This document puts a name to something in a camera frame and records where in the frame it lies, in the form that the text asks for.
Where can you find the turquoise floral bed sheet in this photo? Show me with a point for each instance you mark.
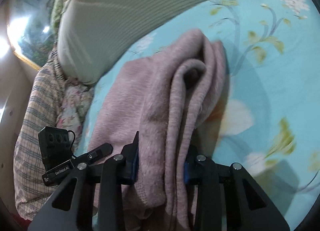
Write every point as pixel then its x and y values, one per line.
pixel 269 121

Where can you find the framed landscape painting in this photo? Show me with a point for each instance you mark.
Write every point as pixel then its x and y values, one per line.
pixel 29 31

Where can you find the mauve knit sweater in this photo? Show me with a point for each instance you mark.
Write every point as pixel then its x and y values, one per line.
pixel 161 99

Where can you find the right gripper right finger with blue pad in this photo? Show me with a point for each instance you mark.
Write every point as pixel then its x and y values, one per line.
pixel 191 169

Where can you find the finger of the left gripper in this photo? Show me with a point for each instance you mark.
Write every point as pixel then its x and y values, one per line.
pixel 95 155

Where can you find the plaid checked blanket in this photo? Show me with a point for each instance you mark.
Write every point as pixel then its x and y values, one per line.
pixel 42 110

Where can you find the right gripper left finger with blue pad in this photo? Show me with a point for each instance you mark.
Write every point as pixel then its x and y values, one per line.
pixel 131 155

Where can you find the grey-green striped pillow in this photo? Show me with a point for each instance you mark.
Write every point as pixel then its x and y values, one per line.
pixel 93 34

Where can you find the floral patterned cloth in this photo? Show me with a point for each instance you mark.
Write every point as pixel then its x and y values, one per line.
pixel 76 102

